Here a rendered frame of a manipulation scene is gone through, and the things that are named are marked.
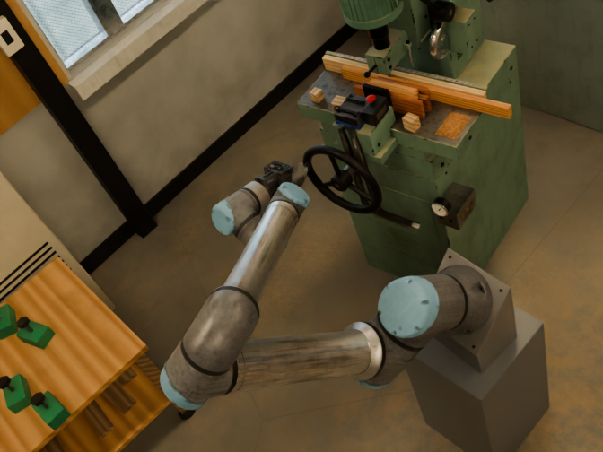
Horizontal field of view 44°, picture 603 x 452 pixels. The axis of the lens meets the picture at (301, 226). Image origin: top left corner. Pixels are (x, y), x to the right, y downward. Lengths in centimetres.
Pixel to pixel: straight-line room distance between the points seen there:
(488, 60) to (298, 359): 133
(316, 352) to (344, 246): 149
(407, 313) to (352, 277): 127
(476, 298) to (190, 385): 81
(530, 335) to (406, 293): 50
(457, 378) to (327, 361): 50
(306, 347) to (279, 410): 115
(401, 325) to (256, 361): 41
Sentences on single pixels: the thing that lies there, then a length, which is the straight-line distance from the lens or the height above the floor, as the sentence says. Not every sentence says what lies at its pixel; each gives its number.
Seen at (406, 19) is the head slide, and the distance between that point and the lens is 235.
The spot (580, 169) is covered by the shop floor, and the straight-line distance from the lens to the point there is 333.
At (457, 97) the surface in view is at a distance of 230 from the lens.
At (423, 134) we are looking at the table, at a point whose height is 90.
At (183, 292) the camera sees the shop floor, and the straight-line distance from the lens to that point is 335.
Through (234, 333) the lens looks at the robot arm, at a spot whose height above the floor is 128.
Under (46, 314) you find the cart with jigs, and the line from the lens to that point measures 289.
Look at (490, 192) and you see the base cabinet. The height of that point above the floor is 34.
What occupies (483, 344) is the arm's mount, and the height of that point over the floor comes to 68.
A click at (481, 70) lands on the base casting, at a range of 260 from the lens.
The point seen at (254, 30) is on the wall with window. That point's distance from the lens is 376.
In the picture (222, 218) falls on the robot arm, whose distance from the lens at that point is 205.
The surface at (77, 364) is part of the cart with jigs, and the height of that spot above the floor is 53.
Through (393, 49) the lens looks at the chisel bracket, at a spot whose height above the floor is 106.
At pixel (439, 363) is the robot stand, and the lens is 220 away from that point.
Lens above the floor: 246
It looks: 47 degrees down
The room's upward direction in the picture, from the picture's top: 24 degrees counter-clockwise
